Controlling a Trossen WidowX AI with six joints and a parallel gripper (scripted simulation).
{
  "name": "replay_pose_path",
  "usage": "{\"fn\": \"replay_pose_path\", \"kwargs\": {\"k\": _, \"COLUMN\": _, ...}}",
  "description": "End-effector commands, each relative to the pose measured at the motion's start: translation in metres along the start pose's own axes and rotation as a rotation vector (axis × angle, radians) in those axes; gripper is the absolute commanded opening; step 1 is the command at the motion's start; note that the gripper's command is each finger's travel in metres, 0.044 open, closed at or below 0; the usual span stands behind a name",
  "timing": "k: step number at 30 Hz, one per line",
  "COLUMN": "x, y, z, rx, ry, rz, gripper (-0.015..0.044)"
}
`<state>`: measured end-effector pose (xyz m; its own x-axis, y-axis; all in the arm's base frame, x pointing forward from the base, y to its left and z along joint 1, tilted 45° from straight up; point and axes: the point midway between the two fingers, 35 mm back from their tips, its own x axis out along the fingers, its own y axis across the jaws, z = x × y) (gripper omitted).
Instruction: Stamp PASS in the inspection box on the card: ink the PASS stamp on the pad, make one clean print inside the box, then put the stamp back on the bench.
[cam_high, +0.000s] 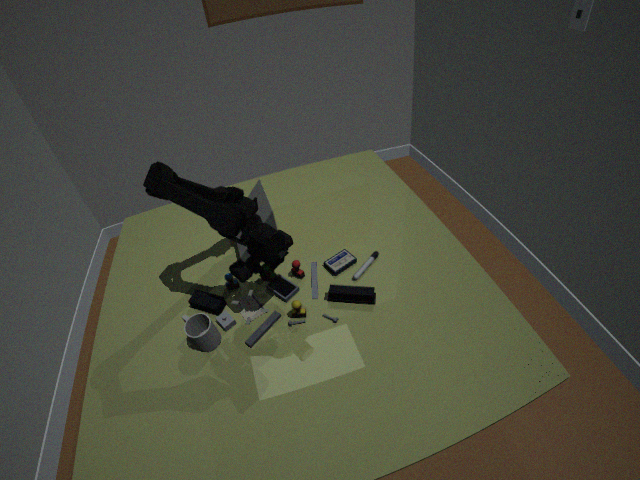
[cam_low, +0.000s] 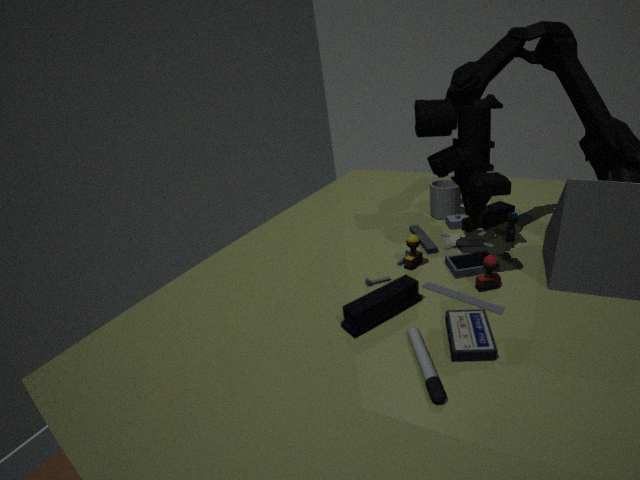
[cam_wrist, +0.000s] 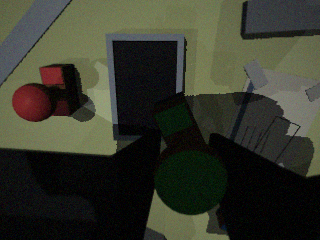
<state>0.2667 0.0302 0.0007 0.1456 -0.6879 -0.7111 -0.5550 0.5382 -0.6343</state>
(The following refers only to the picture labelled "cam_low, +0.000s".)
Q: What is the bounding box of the grey mug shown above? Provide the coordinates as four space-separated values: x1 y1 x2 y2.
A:
430 179 463 220

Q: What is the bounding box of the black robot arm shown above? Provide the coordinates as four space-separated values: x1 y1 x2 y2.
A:
414 21 640 183

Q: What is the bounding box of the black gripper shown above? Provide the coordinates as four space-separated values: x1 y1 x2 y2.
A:
450 135 511 221

